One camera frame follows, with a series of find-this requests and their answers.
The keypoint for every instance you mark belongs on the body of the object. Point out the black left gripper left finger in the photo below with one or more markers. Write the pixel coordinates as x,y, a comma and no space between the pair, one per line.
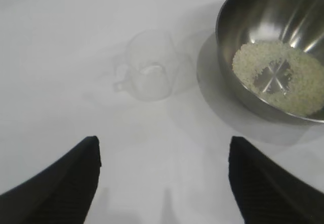
50,188

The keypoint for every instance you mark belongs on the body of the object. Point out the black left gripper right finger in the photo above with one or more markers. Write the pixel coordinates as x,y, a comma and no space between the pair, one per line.
268,188

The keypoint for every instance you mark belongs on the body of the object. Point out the white uncooked rice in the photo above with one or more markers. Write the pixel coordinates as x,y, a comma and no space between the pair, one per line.
253,56

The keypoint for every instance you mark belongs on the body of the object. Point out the clear plastic measuring cup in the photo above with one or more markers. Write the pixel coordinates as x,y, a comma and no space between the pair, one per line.
152,64

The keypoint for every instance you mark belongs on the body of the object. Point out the stainless steel mixing bowl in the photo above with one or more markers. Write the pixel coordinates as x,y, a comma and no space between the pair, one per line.
278,11

